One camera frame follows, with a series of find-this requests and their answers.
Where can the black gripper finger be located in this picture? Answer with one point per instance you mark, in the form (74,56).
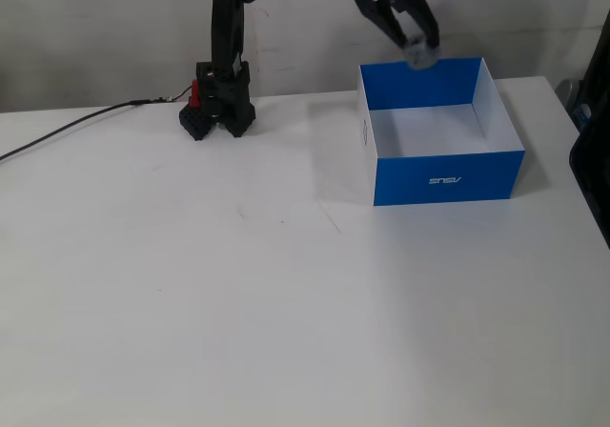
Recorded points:
(386,24)
(426,24)

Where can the small gray block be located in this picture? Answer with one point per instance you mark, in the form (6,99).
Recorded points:
(420,54)

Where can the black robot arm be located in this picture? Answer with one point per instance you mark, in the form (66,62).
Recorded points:
(229,31)

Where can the blue and white cardboard box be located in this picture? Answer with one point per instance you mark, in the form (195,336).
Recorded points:
(443,179)

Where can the grey rounded plastic part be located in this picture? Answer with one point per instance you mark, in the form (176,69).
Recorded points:
(567,91)

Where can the red and black table clamp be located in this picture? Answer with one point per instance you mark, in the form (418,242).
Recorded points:
(195,122)

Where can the black plastic chair back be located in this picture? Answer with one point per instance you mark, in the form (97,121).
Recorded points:
(595,160)

